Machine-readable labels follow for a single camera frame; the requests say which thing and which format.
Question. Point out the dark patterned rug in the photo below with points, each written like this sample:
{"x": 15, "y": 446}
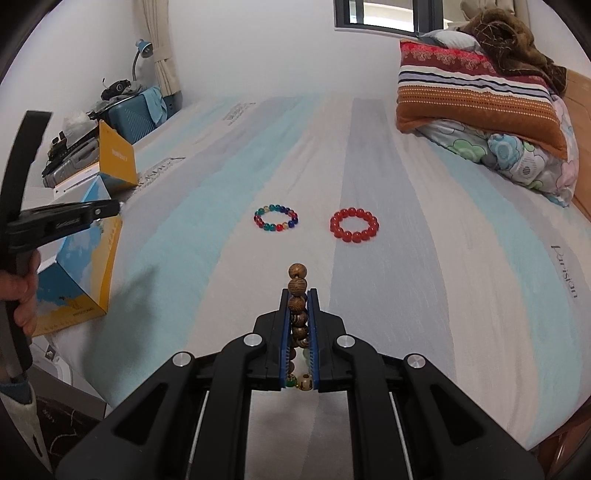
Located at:
{"x": 64, "y": 429}

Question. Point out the brown blanket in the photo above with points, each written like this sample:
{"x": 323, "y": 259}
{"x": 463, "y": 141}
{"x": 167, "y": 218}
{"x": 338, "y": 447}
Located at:
{"x": 512, "y": 46}

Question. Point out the teal suitcase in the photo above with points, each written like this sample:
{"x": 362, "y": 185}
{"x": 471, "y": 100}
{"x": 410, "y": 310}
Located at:
{"x": 131, "y": 120}

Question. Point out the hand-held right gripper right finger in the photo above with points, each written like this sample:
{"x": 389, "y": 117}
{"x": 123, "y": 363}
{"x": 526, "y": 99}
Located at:
{"x": 315, "y": 341}

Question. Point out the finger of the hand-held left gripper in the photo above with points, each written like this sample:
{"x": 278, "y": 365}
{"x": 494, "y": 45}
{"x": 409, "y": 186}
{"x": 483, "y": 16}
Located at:
{"x": 69, "y": 219}
{"x": 23, "y": 157}

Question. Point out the person's left hand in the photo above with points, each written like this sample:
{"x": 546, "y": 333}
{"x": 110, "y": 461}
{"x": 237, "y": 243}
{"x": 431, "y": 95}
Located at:
{"x": 23, "y": 295}

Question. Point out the striped orange pillow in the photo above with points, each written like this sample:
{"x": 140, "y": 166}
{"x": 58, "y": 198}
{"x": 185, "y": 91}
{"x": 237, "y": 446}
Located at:
{"x": 475, "y": 101}

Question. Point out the dark framed window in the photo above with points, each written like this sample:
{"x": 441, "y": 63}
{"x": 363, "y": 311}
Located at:
{"x": 388, "y": 11}

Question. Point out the white plastic cabinet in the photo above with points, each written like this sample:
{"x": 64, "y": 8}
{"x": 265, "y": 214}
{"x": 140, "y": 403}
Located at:
{"x": 64, "y": 369}

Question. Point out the floral quilt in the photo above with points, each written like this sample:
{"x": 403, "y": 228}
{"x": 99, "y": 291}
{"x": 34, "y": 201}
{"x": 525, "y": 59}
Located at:
{"x": 512, "y": 157}

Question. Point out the white grey cloth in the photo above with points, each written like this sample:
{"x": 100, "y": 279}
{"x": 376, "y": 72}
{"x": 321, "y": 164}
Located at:
{"x": 23, "y": 424}

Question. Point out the blue desk lamp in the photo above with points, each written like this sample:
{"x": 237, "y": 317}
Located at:
{"x": 144, "y": 48}

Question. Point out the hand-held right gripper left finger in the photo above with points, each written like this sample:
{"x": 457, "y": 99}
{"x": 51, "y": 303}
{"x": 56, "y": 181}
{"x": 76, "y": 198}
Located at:
{"x": 285, "y": 341}

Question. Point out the striped bed mattress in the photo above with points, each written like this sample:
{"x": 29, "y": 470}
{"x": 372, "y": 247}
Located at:
{"x": 392, "y": 300}

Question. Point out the blue yellow cardboard box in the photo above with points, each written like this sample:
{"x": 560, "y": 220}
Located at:
{"x": 78, "y": 277}

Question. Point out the white plastic bag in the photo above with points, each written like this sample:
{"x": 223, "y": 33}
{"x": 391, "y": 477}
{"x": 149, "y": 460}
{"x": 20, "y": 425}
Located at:
{"x": 76, "y": 123}

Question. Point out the grey pillow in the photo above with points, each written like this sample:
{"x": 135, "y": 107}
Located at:
{"x": 450, "y": 40}

